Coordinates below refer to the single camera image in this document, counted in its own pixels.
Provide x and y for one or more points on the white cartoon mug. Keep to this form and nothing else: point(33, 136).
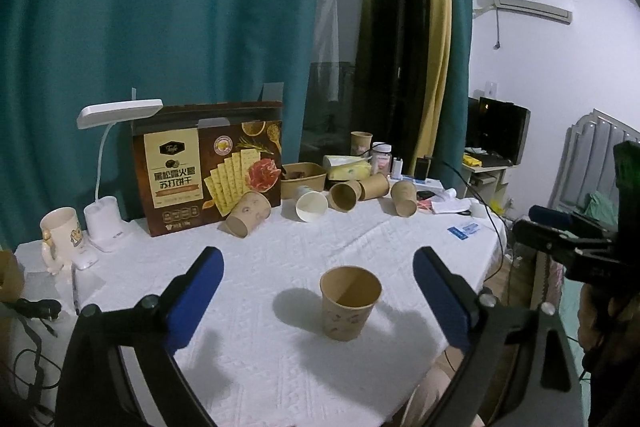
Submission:
point(59, 234)

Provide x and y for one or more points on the small black box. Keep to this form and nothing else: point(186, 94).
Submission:
point(422, 168)

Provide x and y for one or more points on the dark glass sliding door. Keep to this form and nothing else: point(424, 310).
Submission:
point(370, 32)

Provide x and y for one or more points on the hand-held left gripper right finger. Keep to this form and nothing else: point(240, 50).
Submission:
point(441, 297)

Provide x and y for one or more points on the white air conditioner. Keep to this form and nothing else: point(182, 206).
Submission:
point(525, 3)

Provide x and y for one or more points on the white lined paper cup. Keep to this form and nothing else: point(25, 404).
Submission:
point(311, 206)

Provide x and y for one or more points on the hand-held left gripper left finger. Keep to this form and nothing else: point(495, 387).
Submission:
point(196, 294)

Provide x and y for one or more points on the wide teal curtain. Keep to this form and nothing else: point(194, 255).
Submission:
point(165, 17)

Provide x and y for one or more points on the small white bottle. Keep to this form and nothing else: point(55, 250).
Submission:
point(397, 167)

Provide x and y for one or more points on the white crumpled paper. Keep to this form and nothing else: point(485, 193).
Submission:
point(450, 206)

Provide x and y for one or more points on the clear jar with white lid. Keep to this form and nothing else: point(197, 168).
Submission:
point(382, 156)

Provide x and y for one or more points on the brown paper bowl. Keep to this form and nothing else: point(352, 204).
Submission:
point(302, 179)

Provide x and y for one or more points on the yellow tissue pack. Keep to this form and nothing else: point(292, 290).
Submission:
point(346, 167)

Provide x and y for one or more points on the person's leg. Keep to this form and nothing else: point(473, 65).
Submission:
point(432, 394)

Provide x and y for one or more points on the yellow packet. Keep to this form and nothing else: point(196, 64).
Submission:
point(472, 159)

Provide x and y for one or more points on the black monitor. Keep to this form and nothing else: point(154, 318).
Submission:
point(497, 129)

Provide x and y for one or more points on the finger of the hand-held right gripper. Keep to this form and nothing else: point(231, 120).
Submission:
point(542, 238)
point(550, 215)

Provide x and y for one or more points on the grey padded headboard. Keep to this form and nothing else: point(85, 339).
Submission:
point(592, 157)

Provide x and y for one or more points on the brown printed paper cup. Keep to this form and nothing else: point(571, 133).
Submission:
point(248, 214)
point(349, 304)

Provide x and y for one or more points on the white desk lamp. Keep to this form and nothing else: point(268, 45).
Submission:
point(107, 217)

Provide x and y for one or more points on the yellow curtain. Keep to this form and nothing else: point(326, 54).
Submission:
point(437, 32)

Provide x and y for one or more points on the plain brown paper cup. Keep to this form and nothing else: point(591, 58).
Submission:
point(376, 186)
point(404, 198)
point(345, 196)
point(361, 143)

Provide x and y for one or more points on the person's right hand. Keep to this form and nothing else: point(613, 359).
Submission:
point(592, 319)

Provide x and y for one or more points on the white side desk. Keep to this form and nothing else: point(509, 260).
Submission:
point(487, 179)

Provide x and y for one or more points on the dark pen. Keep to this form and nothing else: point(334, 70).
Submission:
point(75, 289)

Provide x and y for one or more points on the narrow teal curtain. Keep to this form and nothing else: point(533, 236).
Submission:
point(459, 57)

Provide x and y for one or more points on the blue and white card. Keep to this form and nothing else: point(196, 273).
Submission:
point(465, 229)

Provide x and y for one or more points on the brown cracker box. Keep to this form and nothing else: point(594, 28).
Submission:
point(200, 172)

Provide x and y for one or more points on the white textured tablecloth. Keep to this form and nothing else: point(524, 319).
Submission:
point(280, 267)

